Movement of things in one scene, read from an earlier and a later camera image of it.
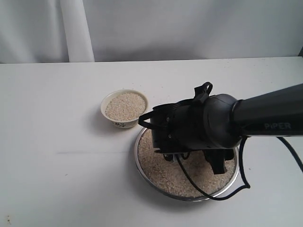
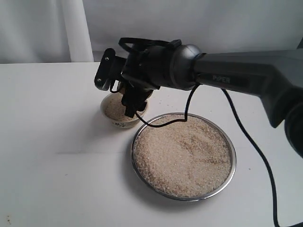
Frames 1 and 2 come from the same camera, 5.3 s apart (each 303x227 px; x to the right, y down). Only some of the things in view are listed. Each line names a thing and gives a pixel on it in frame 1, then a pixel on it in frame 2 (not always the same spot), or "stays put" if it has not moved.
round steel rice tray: (168, 179) stays put
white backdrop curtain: (43, 31) stays put
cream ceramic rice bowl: (122, 108) stays put
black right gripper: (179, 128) to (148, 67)
